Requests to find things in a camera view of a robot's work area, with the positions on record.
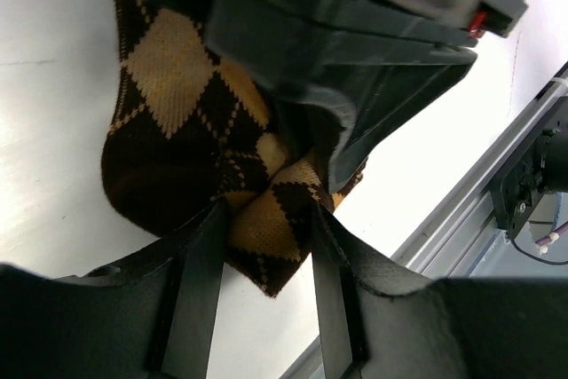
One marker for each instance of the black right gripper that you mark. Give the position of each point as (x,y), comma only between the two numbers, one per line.
(342,75)

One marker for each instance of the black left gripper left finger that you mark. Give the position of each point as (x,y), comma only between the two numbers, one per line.
(150,314)

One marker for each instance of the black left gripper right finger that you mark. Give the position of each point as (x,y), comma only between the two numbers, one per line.
(378,319)

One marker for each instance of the brown argyle sock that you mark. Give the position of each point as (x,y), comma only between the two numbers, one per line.
(189,128)

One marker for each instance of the aluminium frame rail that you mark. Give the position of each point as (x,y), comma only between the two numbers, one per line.
(459,233)

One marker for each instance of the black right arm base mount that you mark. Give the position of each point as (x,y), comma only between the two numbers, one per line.
(538,166)

